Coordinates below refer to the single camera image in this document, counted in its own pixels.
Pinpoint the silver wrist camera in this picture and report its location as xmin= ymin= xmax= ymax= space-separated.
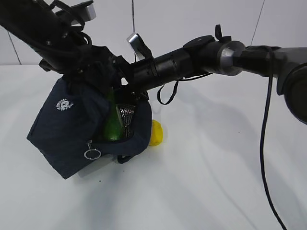
xmin=127 ymin=33 xmax=153 ymax=60
xmin=55 ymin=0 xmax=96 ymax=25

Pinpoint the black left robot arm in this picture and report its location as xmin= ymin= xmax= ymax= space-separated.
xmin=0 ymin=0 xmax=115 ymax=94

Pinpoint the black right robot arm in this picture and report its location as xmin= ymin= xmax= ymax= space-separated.
xmin=116 ymin=25 xmax=307 ymax=123

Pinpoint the green cucumber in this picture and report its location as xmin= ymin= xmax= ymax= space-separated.
xmin=103 ymin=87 xmax=123 ymax=141

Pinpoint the yellow lemon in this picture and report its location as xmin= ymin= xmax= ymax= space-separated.
xmin=149 ymin=120 xmax=164 ymax=146

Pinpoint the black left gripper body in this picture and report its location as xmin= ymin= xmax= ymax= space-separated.
xmin=39 ymin=46 xmax=115 ymax=93

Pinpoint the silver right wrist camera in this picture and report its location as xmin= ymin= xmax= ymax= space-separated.
xmin=127 ymin=33 xmax=153 ymax=60

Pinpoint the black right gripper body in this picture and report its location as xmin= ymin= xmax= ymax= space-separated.
xmin=109 ymin=55 xmax=150 ymax=98

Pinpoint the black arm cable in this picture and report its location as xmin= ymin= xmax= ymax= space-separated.
xmin=157 ymin=46 xmax=288 ymax=230
xmin=43 ymin=14 xmax=93 ymax=52

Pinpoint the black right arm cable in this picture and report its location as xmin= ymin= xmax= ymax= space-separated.
xmin=157 ymin=46 xmax=288 ymax=230

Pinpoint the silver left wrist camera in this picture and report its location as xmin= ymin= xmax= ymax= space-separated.
xmin=55 ymin=0 xmax=96 ymax=25

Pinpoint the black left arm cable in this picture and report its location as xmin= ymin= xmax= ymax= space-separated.
xmin=43 ymin=14 xmax=93 ymax=52

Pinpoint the dark blue lunch bag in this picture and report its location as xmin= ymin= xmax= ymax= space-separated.
xmin=27 ymin=78 xmax=152 ymax=179

